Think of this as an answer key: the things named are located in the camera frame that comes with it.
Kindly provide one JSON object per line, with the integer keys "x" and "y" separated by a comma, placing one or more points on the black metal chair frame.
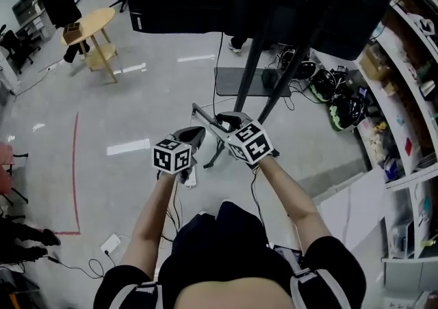
{"x": 18, "y": 155}

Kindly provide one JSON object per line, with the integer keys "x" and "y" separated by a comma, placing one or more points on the black screen device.
{"x": 285, "y": 253}

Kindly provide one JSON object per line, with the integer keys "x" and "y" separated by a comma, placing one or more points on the white black cloth item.
{"x": 421, "y": 24}

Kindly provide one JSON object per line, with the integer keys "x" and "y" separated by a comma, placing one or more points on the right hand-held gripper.
{"x": 251, "y": 145}

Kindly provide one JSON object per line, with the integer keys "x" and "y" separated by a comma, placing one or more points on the small white power strip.
{"x": 111, "y": 243}

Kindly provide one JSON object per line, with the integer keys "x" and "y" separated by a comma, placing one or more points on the grey shelf cabinet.
{"x": 34, "y": 24}

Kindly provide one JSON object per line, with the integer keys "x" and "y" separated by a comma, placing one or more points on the round wooden table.
{"x": 99, "y": 17}

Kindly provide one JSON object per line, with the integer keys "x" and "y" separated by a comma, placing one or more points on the black white helmet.
{"x": 306, "y": 70}

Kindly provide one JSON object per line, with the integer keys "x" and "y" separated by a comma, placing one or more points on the brown wooden organiser box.
{"x": 72, "y": 36}

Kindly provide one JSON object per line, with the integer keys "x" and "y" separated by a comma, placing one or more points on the red floor tape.
{"x": 68, "y": 232}

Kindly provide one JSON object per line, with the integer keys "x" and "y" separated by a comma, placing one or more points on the blue box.
{"x": 390, "y": 170}

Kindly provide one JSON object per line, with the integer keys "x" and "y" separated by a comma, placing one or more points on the person's chest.
{"x": 232, "y": 295}

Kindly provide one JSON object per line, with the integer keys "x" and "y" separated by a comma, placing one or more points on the person's black trousers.
{"x": 226, "y": 239}

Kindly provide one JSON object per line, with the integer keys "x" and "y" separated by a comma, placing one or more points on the person's left forearm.
{"x": 150, "y": 218}

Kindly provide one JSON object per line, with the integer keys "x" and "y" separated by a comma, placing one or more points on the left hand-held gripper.
{"x": 171, "y": 159}

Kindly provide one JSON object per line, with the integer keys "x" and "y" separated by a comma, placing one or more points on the clear plastic container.
{"x": 402, "y": 239}

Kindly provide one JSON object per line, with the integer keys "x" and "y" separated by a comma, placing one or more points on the brown cardboard box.
{"x": 373, "y": 63}

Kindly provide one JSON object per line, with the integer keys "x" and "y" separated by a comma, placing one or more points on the dark grey stand shelf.
{"x": 229, "y": 82}

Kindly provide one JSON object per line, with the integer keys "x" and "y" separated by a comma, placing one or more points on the person's right forearm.
{"x": 291, "y": 195}

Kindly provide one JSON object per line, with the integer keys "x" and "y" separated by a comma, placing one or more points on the yellow toy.
{"x": 381, "y": 126}

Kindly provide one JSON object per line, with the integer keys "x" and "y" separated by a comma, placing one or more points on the white shelving unit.
{"x": 403, "y": 179}

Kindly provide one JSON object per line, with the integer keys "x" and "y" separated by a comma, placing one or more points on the black wheeled TV stand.
{"x": 250, "y": 75}

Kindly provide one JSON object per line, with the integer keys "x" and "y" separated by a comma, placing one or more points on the long white power strip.
{"x": 193, "y": 179}

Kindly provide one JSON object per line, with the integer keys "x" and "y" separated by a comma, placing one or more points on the person's black shirt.
{"x": 335, "y": 259}

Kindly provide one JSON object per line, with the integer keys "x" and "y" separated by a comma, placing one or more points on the red card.
{"x": 408, "y": 146}

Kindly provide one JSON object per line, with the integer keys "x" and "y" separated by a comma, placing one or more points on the small black box device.
{"x": 270, "y": 78}

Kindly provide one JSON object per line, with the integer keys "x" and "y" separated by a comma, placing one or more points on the black green helmet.
{"x": 323, "y": 85}
{"x": 345, "y": 113}

